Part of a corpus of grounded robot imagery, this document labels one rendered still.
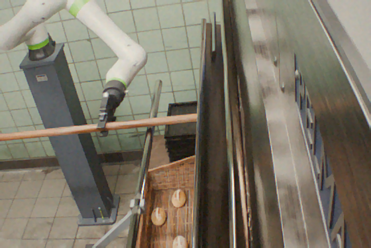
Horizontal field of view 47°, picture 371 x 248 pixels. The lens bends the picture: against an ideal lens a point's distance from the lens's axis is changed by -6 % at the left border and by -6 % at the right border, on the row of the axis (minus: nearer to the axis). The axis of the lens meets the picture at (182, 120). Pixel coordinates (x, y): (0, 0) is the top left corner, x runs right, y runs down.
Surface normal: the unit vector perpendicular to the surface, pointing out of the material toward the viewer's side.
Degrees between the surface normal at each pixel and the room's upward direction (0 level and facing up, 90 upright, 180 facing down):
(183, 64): 90
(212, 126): 13
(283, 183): 0
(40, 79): 90
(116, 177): 0
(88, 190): 90
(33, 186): 0
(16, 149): 90
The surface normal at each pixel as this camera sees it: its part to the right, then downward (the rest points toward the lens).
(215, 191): 0.07, -0.80
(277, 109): -0.15, -0.80
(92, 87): -0.05, 0.58
